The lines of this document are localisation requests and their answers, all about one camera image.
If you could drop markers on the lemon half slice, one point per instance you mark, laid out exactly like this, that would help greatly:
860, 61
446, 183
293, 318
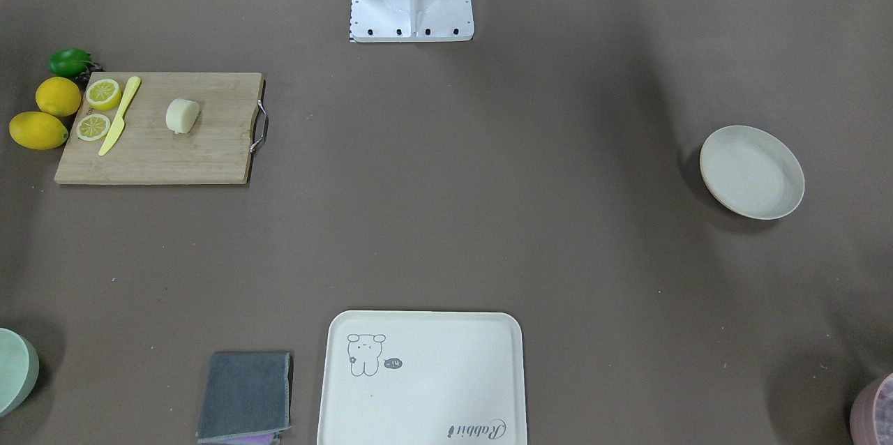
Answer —
92, 127
104, 95

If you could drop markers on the mint green bowl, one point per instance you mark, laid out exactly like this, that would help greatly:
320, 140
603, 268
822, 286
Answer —
19, 370

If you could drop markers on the yellow plastic knife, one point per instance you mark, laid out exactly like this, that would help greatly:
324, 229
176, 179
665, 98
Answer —
118, 122

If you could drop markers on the white steamed bun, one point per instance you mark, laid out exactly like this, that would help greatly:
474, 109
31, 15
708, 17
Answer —
181, 115

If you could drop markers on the grey folded cloth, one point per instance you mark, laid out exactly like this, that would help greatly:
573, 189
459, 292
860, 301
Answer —
246, 398

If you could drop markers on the green lime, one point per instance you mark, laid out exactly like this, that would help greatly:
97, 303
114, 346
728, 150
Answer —
69, 62

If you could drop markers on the pink bowl of ice cubes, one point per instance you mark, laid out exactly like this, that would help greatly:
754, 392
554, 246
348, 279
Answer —
871, 414

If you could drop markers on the whole yellow lemon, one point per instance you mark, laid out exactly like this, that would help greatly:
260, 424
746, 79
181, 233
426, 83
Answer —
38, 130
58, 96

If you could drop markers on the cream rectangular tray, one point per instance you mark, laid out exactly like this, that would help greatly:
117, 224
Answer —
423, 377

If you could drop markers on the cream round plate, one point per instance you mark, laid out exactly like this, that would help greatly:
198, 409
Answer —
751, 172

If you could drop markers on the wooden cutting board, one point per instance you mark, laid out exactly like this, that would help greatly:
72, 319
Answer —
217, 150

